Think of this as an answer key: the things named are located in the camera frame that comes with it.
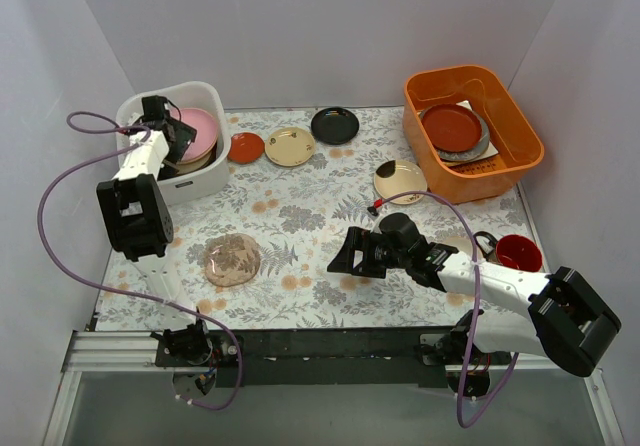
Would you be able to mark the black metal base rail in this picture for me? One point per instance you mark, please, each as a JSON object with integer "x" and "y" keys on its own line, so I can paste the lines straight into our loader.
{"x": 422, "y": 356}

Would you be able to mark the large yellow round plate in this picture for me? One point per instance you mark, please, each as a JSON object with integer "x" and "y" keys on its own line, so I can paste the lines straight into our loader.
{"x": 187, "y": 167}

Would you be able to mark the square board in orange bin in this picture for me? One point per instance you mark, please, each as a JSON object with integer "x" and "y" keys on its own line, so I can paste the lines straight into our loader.
{"x": 480, "y": 163}

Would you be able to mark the orange plastic bin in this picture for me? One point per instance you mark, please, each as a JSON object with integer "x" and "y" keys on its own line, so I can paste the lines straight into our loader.
{"x": 519, "y": 147}

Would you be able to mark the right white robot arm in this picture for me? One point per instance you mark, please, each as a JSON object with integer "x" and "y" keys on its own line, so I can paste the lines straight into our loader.
{"x": 558, "y": 316}

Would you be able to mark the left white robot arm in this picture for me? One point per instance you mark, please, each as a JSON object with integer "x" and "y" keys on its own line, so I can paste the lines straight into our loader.
{"x": 140, "y": 227}

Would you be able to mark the black round plate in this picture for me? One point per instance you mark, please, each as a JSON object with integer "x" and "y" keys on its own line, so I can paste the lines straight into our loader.
{"x": 334, "y": 126}

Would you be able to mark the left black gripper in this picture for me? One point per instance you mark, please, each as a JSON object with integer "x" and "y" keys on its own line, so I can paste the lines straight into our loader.
{"x": 181, "y": 133}

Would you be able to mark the red and black mug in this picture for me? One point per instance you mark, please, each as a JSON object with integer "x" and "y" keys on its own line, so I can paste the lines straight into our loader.
{"x": 512, "y": 251}

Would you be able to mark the cream plate black patch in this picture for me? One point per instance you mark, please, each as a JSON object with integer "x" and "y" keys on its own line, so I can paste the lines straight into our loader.
{"x": 399, "y": 176}

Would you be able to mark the white small bowl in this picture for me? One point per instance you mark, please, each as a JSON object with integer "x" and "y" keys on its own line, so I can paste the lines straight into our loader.
{"x": 465, "y": 246}

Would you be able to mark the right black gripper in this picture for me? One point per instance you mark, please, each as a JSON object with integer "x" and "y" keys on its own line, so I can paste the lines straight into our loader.
{"x": 365, "y": 251}

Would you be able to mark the pink round plate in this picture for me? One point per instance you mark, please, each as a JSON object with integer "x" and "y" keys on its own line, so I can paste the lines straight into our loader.
{"x": 207, "y": 130}

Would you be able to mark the cream plate with flowers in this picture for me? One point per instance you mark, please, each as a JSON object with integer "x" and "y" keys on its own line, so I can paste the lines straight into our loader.
{"x": 290, "y": 146}

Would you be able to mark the grey plate in orange bin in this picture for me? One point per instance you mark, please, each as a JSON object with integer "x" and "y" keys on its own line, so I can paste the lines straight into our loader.
{"x": 456, "y": 132}

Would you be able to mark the red plate in orange bin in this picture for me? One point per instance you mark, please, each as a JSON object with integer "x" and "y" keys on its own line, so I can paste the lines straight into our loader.
{"x": 452, "y": 128}

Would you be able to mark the brown glass bowl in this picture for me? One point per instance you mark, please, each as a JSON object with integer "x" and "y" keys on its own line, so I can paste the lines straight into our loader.
{"x": 231, "y": 260}

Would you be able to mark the floral table mat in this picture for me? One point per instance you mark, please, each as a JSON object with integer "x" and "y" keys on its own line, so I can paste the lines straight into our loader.
{"x": 299, "y": 217}

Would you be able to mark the white plastic bin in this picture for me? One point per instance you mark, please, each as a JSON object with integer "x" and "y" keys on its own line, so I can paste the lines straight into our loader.
{"x": 210, "y": 179}

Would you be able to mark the small red plate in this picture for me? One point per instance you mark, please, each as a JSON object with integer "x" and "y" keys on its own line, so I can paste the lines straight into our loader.
{"x": 246, "y": 147}

